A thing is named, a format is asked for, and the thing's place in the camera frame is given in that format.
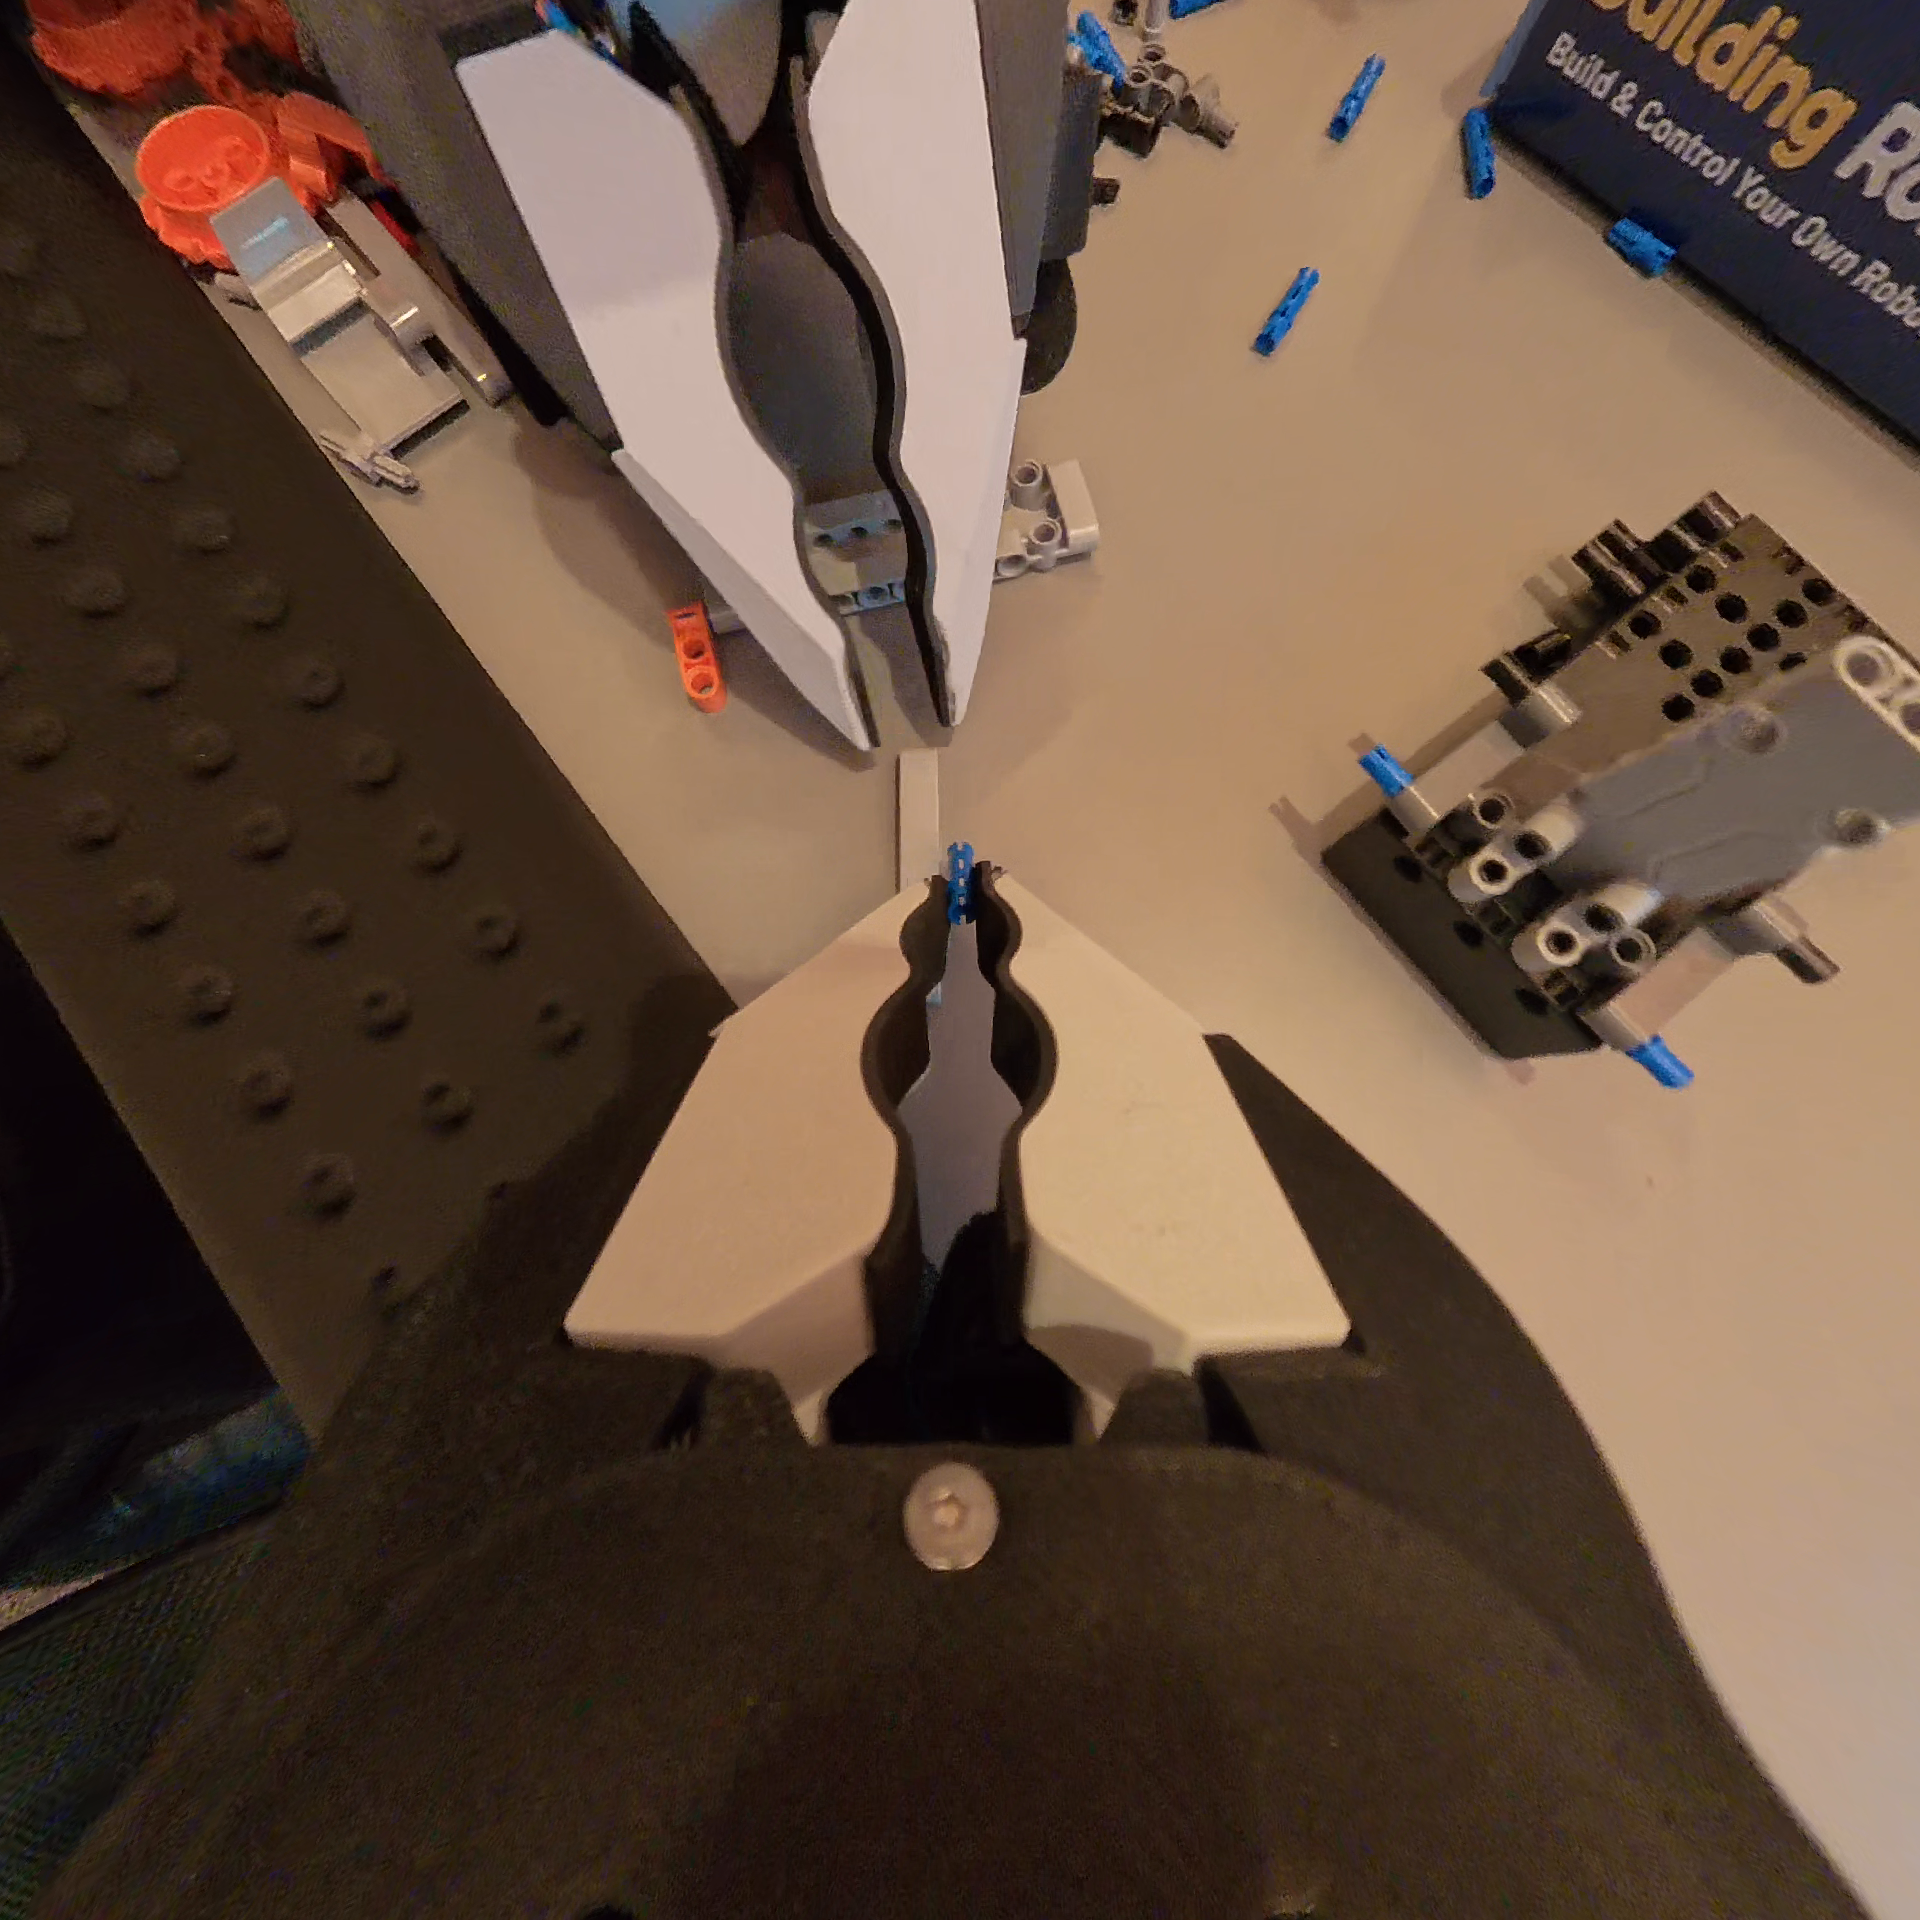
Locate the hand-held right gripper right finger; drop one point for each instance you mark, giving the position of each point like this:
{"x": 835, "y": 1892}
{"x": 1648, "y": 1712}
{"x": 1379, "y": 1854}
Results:
{"x": 1185, "y": 1184}

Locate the light grey axle connector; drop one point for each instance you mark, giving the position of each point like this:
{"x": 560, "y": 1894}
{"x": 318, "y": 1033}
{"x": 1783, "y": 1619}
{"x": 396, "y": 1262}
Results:
{"x": 369, "y": 462}

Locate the orange gear wheel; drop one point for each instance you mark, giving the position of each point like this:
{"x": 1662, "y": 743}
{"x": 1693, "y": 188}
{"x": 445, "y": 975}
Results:
{"x": 203, "y": 172}
{"x": 151, "y": 39}

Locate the orange thin holed piece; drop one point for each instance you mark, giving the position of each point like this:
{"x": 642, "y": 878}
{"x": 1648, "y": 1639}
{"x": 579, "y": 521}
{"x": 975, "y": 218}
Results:
{"x": 699, "y": 657}

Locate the light grey beam frame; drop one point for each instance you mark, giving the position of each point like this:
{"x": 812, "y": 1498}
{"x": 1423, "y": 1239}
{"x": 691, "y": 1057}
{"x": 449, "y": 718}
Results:
{"x": 1050, "y": 519}

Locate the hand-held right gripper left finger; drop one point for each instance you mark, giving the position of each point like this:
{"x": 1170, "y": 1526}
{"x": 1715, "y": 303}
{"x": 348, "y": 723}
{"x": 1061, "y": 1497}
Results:
{"x": 720, "y": 1184}

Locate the black perforated edge pad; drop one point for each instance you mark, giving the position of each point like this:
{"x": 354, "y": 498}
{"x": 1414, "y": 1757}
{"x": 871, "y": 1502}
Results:
{"x": 224, "y": 751}

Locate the grey curved panel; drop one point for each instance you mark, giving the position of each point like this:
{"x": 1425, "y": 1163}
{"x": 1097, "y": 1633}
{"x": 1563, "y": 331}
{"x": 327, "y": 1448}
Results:
{"x": 278, "y": 241}

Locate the black perforated block assembly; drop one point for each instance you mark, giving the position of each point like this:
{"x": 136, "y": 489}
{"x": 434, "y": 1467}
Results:
{"x": 1650, "y": 675}

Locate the blue robot kit box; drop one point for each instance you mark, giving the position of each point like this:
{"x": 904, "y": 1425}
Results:
{"x": 1725, "y": 224}

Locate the blue pin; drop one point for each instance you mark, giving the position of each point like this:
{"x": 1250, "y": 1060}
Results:
{"x": 1354, "y": 99}
{"x": 1641, "y": 242}
{"x": 961, "y": 882}
{"x": 1479, "y": 151}
{"x": 1286, "y": 310}
{"x": 1095, "y": 45}

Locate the cluster of grey black connectors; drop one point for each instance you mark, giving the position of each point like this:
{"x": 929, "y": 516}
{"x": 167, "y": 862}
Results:
{"x": 1155, "y": 92}

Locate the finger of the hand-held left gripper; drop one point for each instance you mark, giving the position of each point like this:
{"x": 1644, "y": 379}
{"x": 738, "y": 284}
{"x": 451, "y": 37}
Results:
{"x": 930, "y": 300}
{"x": 630, "y": 300}

